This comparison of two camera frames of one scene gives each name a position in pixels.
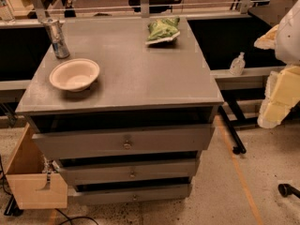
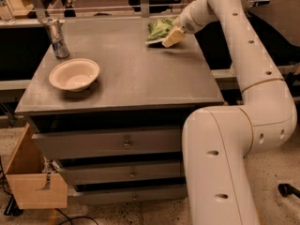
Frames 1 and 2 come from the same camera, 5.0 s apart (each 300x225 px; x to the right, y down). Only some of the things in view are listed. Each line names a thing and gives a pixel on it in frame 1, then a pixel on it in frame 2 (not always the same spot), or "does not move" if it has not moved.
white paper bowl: x=74 y=75 does not move
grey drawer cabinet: x=136 y=137 does not move
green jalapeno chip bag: x=162 y=29 does not move
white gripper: x=290 y=37 -> x=187 y=24
